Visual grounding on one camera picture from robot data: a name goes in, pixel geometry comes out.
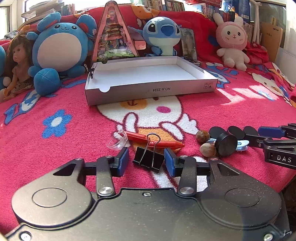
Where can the Doraemon plush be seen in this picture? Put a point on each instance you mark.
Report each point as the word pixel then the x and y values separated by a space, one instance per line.
pixel 2 66

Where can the blue round mouse plush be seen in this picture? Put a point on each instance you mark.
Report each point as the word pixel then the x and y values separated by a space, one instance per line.
pixel 59 49

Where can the black smartphone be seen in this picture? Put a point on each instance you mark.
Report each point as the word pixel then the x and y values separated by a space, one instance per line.
pixel 188 45

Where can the small binder clip on box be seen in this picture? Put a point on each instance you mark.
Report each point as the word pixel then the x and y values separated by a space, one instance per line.
pixel 90 69

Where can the brown haired doll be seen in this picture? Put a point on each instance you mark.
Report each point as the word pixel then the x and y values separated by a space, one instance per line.
pixel 18 62

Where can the red cartoon blanket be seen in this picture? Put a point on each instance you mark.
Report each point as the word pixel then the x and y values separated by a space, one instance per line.
pixel 39 134

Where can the clear plastic cup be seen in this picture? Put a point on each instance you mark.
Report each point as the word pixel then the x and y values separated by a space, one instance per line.
pixel 117 141

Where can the black round lid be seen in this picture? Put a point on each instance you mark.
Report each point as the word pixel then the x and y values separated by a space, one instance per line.
pixel 250 131
pixel 237 132
pixel 218 133

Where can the pink triangular toy box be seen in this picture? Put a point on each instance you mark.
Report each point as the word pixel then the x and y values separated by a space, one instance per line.
pixel 113 39

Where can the black round puck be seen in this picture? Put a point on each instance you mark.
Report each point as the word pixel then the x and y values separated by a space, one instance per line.
pixel 226 144

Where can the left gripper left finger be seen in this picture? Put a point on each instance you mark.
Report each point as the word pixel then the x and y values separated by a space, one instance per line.
pixel 106 167

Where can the brown walnut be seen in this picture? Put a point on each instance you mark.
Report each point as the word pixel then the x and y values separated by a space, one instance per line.
pixel 202 136
pixel 208 150

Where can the red plastic basket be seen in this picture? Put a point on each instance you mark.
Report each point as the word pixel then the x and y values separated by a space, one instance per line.
pixel 217 3

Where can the light blue hair clip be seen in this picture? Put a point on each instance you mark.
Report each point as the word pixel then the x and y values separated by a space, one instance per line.
pixel 242 145

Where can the pink bunny plush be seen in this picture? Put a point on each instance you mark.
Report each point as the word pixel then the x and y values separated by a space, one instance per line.
pixel 232 39

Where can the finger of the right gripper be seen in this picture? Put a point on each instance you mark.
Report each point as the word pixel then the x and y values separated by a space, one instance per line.
pixel 256 141
pixel 272 132

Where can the blue Stitch plush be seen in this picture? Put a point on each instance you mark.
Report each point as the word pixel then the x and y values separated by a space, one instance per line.
pixel 161 34

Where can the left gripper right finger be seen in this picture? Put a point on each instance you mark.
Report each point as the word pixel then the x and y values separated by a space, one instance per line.
pixel 187 168

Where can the black binder clip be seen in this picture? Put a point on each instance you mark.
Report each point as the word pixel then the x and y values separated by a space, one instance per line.
pixel 149 159

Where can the white cardboard box tray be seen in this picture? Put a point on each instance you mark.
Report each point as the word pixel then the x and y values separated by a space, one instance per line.
pixel 146 77

